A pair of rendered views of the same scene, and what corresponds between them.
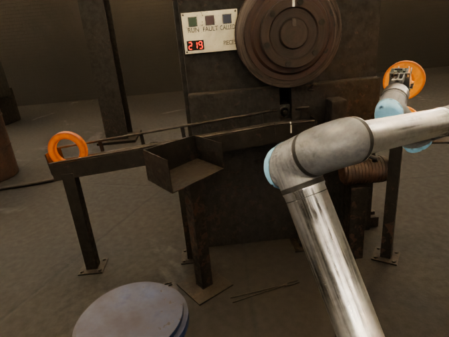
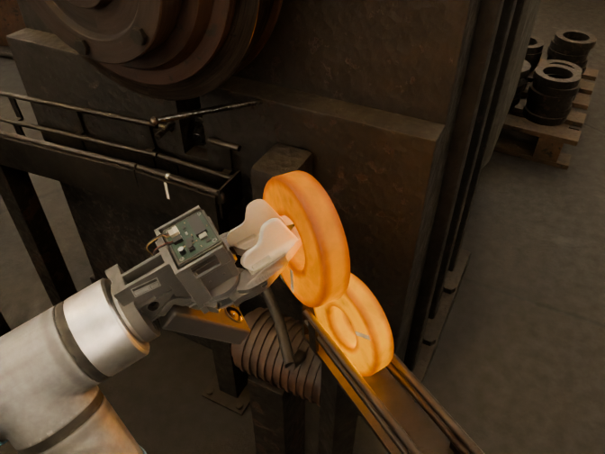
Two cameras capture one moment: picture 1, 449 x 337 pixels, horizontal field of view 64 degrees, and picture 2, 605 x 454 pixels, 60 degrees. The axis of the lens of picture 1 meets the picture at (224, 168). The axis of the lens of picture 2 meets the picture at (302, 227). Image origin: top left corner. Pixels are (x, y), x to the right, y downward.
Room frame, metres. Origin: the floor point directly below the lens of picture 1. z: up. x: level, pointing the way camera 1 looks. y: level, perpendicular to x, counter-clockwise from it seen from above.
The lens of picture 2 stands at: (1.07, -0.97, 1.31)
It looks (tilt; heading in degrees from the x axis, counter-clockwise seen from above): 41 degrees down; 29
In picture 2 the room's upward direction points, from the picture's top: straight up
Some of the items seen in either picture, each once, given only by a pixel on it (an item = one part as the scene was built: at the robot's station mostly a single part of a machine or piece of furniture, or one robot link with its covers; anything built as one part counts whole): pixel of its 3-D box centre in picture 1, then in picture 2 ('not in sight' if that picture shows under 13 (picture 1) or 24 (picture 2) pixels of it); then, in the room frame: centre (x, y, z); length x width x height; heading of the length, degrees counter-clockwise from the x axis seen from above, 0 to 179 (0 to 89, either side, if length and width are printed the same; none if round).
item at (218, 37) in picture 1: (210, 31); not in sight; (1.81, 0.01, 1.15); 0.26 x 0.02 x 0.18; 92
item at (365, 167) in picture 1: (361, 207); (294, 412); (1.59, -0.67, 0.27); 0.22 x 0.13 x 0.53; 92
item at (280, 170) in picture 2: (335, 122); (284, 211); (1.73, -0.57, 0.68); 0.11 x 0.08 x 0.24; 2
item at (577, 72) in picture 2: not in sight; (465, 59); (3.68, -0.47, 0.22); 1.20 x 0.81 x 0.44; 90
